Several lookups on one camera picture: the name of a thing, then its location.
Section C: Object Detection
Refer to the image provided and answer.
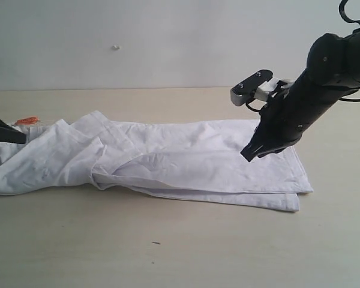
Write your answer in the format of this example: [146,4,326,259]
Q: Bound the orange neck tag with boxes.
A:
[14,116,40,125]

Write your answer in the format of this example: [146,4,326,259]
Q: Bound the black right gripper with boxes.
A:
[240,80,303,162]

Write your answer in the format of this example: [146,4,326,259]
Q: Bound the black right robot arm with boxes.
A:
[241,31,360,161]

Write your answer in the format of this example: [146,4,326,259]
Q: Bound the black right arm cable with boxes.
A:
[337,0,360,34]

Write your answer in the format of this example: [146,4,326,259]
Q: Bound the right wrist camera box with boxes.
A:
[230,68,290,107]

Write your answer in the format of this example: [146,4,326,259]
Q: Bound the white t-shirt red lettering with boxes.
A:
[0,111,313,212]

